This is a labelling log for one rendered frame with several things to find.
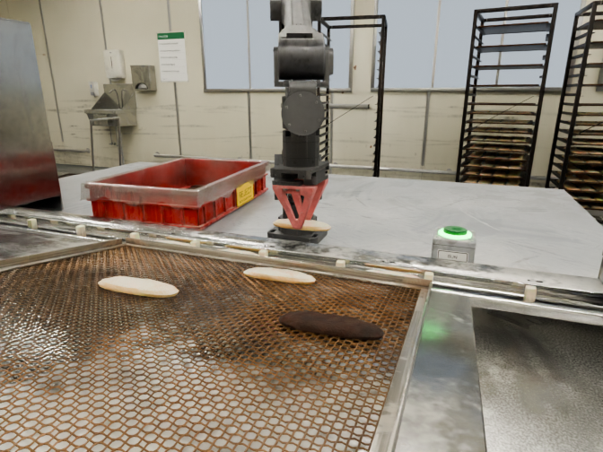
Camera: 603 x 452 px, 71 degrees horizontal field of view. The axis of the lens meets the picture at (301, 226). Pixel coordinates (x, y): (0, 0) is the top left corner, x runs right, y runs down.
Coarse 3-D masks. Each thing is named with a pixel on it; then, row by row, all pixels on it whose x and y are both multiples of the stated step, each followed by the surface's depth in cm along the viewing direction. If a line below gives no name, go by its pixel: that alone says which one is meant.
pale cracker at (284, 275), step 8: (248, 272) 56; (256, 272) 56; (264, 272) 55; (272, 272) 55; (280, 272) 56; (288, 272) 55; (296, 272) 56; (272, 280) 55; (280, 280) 54; (288, 280) 54; (296, 280) 54; (304, 280) 54; (312, 280) 55
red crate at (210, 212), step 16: (256, 192) 132; (96, 208) 107; (112, 208) 105; (128, 208) 104; (144, 208) 103; (160, 208) 101; (208, 208) 104; (224, 208) 112; (176, 224) 101; (192, 224) 100; (208, 224) 103
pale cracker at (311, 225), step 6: (276, 222) 69; (282, 222) 69; (288, 222) 68; (306, 222) 68; (312, 222) 68; (318, 222) 68; (324, 222) 69; (288, 228) 68; (306, 228) 67; (312, 228) 67; (318, 228) 67; (324, 228) 67; (330, 228) 68
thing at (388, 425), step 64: (64, 256) 60; (128, 256) 63; (192, 256) 66; (256, 256) 64; (0, 320) 37; (64, 320) 38; (192, 320) 40; (256, 320) 41; (384, 320) 43; (64, 384) 28; (192, 384) 28; (256, 384) 29; (320, 384) 29; (384, 384) 30; (64, 448) 21; (128, 448) 22; (256, 448) 22; (320, 448) 23; (384, 448) 22
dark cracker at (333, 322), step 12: (300, 312) 40; (312, 312) 41; (288, 324) 39; (300, 324) 39; (312, 324) 38; (324, 324) 38; (336, 324) 38; (348, 324) 38; (360, 324) 38; (372, 324) 39; (348, 336) 37; (360, 336) 37; (372, 336) 37
